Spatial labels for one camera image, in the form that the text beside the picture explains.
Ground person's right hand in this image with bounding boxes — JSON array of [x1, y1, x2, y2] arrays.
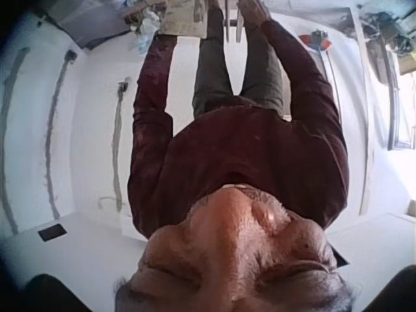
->
[[240, 0, 271, 27]]

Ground red and blue plastic tool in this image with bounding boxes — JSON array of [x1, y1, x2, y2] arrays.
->
[[298, 29, 335, 53]]

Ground grey plaster-stained board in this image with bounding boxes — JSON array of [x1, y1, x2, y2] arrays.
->
[[159, 0, 211, 38]]

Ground person's legs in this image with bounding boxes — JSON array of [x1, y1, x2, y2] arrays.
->
[[191, 5, 284, 116]]

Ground brown wooden clutter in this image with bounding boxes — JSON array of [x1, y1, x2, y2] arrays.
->
[[122, 1, 147, 32]]

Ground heap of construction clutter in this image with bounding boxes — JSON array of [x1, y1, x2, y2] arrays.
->
[[356, 2, 416, 77]]

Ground dark rectangular recessed box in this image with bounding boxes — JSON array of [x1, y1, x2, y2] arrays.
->
[[38, 223, 68, 242], [330, 245, 351, 267]]

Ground white door frame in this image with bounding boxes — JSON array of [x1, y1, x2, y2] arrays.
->
[[347, 6, 378, 217]]

